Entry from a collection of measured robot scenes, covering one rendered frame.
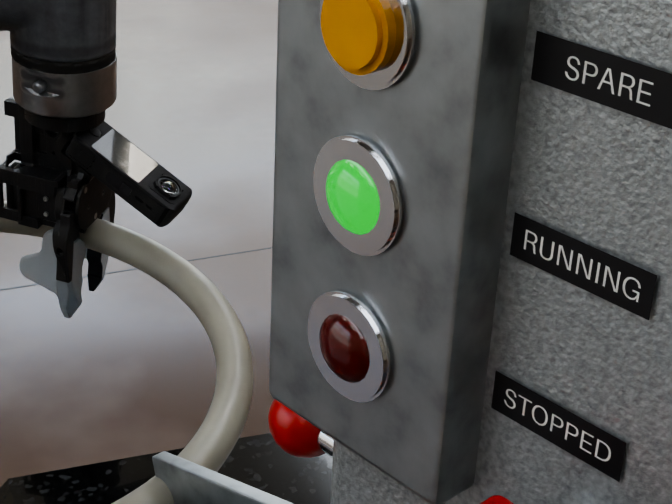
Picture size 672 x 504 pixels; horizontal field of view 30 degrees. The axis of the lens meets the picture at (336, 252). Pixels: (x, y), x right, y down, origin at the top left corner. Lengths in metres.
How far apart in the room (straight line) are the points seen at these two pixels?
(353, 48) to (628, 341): 0.11
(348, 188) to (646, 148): 0.09
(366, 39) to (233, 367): 0.69
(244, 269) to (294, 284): 2.67
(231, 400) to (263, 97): 3.23
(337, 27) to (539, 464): 0.14
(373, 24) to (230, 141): 3.48
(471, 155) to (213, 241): 2.88
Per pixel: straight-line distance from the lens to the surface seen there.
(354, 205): 0.36
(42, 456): 2.46
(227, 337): 1.04
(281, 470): 1.07
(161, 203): 1.12
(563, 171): 0.33
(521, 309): 0.36
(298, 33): 0.37
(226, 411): 0.97
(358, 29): 0.34
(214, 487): 0.85
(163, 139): 3.82
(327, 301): 0.38
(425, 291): 0.35
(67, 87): 1.10
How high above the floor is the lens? 1.45
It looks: 27 degrees down
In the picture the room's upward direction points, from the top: 3 degrees clockwise
